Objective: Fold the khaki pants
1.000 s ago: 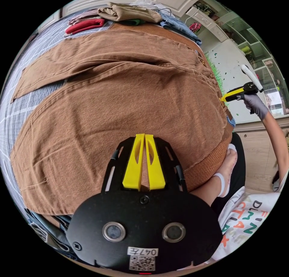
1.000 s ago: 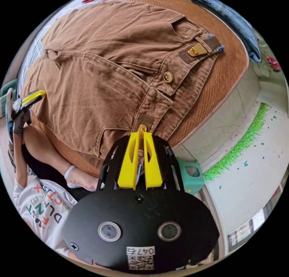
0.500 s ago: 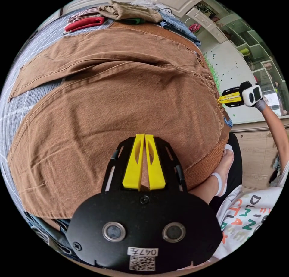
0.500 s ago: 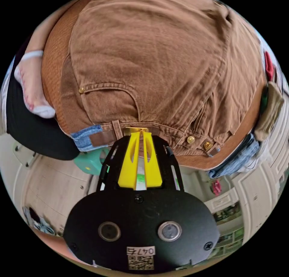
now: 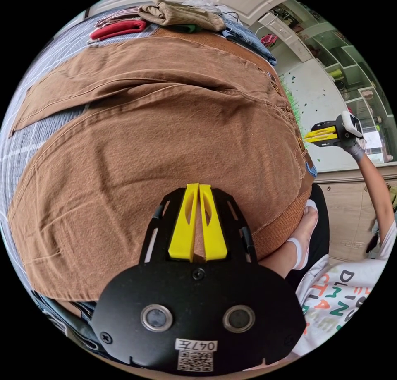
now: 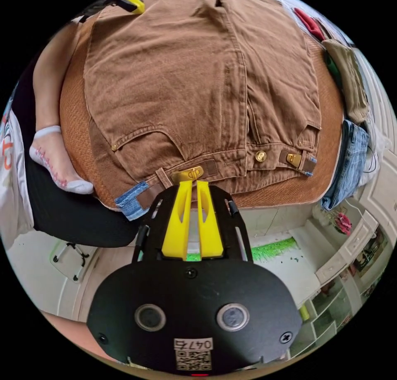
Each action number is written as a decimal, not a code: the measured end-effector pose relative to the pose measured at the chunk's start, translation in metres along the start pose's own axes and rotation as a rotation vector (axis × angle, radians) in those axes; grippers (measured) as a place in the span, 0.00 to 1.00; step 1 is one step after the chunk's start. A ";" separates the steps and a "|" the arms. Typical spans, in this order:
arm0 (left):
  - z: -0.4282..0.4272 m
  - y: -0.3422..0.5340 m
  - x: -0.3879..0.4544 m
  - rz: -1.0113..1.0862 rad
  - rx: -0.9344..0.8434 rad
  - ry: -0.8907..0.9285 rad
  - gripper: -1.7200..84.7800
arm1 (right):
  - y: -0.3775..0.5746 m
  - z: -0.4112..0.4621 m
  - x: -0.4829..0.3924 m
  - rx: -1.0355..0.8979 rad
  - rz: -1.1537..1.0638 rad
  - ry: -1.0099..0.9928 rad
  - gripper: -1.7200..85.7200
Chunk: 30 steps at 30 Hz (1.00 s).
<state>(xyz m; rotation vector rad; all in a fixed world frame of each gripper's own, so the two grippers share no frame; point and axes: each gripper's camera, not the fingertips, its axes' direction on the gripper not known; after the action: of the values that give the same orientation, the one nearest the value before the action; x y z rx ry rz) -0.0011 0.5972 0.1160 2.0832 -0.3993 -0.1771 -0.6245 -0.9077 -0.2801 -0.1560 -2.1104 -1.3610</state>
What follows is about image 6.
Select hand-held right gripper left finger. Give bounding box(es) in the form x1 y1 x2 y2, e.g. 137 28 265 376
161 181 193 258

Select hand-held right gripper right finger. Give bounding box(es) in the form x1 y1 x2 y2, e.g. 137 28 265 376
196 181 224 258

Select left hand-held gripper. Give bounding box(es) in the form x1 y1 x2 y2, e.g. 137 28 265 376
79 0 146 23

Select brown khaki pants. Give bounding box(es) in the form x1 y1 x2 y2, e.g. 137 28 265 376
83 0 322 222

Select person's right forearm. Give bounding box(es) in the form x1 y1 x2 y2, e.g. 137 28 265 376
40 311 116 363

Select green floor mat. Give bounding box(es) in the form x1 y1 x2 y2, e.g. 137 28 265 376
186 236 300 263

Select person's body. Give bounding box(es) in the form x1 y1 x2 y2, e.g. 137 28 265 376
0 38 139 248

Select bed with brown woven mat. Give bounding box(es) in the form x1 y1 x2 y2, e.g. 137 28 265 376
58 13 345 210

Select white open shelf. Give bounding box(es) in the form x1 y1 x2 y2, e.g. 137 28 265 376
288 280 360 359

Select pile of clothes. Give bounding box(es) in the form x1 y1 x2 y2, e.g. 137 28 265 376
292 7 386 212

